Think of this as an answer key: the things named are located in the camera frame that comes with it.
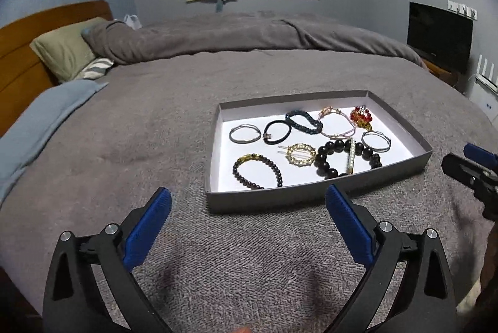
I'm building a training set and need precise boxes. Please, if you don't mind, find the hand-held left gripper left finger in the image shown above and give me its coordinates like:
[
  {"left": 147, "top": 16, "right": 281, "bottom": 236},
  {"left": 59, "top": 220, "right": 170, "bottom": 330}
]
[{"left": 42, "top": 186, "right": 172, "bottom": 333}]

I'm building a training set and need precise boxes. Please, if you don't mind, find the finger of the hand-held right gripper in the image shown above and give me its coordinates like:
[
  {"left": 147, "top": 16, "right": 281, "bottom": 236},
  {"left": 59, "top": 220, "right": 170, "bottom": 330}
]
[
  {"left": 463, "top": 142, "right": 498, "bottom": 172},
  {"left": 441, "top": 153, "right": 498, "bottom": 197}
]

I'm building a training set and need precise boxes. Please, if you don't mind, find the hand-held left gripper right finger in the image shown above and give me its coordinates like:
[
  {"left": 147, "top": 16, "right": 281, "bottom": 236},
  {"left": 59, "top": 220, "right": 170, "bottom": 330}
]
[{"left": 325, "top": 184, "right": 458, "bottom": 333}]

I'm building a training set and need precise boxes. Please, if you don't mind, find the pearl hair clip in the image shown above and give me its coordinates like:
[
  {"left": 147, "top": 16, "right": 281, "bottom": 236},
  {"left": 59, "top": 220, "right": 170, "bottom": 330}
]
[{"left": 345, "top": 138, "right": 356, "bottom": 175}]

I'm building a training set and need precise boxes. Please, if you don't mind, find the large black bead bracelet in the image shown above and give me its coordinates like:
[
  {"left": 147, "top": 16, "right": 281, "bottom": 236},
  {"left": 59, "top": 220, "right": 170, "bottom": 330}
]
[{"left": 315, "top": 138, "right": 383, "bottom": 178}]

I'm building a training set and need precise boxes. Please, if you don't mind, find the shallow grey cardboard box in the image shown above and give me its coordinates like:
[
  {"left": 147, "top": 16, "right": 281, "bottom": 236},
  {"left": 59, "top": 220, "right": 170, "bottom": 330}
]
[{"left": 205, "top": 90, "right": 433, "bottom": 215}]

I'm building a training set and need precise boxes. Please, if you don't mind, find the thin silver bangle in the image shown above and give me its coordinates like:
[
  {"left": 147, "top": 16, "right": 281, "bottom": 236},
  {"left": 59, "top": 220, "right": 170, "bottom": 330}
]
[
  {"left": 229, "top": 124, "right": 262, "bottom": 144},
  {"left": 361, "top": 130, "right": 392, "bottom": 152}
]

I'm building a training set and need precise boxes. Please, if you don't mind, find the round gold hair clip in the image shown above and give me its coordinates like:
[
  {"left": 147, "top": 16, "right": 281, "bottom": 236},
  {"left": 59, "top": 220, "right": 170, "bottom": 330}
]
[{"left": 278, "top": 143, "right": 317, "bottom": 166}]

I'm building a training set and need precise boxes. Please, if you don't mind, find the blue braided bracelet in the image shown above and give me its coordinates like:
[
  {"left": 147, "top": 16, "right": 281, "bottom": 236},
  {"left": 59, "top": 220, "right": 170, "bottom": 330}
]
[{"left": 285, "top": 110, "right": 323, "bottom": 134}]

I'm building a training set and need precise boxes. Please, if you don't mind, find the pink cord bracelet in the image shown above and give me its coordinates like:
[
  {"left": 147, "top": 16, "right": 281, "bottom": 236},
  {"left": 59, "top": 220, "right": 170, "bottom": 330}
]
[{"left": 319, "top": 106, "right": 356, "bottom": 139}]

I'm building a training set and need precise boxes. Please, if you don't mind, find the small dark bead bracelet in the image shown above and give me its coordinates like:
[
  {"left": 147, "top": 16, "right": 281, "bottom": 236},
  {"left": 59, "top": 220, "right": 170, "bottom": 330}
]
[{"left": 233, "top": 153, "right": 283, "bottom": 190}]

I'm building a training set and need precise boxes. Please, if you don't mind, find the black hair tie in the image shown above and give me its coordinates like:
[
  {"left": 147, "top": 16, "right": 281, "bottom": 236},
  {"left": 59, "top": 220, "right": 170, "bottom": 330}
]
[{"left": 263, "top": 119, "right": 292, "bottom": 144}]

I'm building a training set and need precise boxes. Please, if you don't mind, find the person's right forearm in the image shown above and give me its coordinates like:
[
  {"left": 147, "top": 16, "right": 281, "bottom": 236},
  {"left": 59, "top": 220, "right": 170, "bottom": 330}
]
[{"left": 459, "top": 222, "right": 498, "bottom": 318}]

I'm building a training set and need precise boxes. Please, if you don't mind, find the white appliance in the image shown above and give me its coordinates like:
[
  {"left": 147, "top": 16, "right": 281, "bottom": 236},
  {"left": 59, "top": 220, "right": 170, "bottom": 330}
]
[{"left": 469, "top": 78, "right": 498, "bottom": 124}]

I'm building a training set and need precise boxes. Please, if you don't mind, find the white router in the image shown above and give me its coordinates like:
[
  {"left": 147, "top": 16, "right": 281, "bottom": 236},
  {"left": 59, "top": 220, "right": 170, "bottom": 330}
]
[{"left": 472, "top": 54, "right": 498, "bottom": 88}]

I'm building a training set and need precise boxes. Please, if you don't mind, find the wooden television stand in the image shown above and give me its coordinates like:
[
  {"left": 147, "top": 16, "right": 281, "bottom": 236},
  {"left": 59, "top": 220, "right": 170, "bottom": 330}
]
[{"left": 422, "top": 59, "right": 460, "bottom": 87}]

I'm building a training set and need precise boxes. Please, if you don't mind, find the grey knitted bed cover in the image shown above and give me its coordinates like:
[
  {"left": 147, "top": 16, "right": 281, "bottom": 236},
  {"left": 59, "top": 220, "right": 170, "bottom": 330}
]
[{"left": 0, "top": 49, "right": 498, "bottom": 333}]

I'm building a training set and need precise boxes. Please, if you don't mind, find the red bead gold brooch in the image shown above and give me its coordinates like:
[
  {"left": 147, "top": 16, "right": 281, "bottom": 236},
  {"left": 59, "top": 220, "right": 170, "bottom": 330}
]
[{"left": 349, "top": 105, "right": 373, "bottom": 131}]

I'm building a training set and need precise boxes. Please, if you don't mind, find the black television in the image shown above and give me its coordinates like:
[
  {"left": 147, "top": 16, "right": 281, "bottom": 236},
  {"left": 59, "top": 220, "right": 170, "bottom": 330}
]
[{"left": 406, "top": 1, "right": 474, "bottom": 75}]

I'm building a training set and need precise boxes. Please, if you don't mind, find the light blue blanket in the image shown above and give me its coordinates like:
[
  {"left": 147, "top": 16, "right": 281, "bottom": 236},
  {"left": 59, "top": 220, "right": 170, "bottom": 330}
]
[{"left": 0, "top": 79, "right": 110, "bottom": 203}]

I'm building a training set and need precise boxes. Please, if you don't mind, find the striped pillow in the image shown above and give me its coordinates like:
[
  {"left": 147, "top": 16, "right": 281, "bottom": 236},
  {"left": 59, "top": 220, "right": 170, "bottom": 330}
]
[{"left": 74, "top": 57, "right": 114, "bottom": 81}]

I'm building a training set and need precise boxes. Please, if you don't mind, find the wooden headboard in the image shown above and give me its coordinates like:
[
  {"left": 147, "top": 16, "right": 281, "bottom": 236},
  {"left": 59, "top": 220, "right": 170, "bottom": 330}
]
[{"left": 0, "top": 0, "right": 113, "bottom": 137}]

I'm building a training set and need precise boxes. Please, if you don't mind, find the olive green pillow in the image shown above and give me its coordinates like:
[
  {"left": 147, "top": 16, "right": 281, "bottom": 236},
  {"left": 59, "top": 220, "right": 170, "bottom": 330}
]
[{"left": 30, "top": 17, "right": 107, "bottom": 82}]

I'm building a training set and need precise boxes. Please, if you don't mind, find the white plastic bag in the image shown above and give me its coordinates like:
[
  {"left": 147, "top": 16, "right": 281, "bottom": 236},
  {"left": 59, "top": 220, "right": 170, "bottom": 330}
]
[{"left": 122, "top": 14, "right": 143, "bottom": 30}]

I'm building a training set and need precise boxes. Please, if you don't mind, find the grey duvet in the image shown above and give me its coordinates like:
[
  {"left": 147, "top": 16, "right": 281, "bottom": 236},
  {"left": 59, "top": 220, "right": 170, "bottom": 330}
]
[{"left": 81, "top": 12, "right": 429, "bottom": 69}]

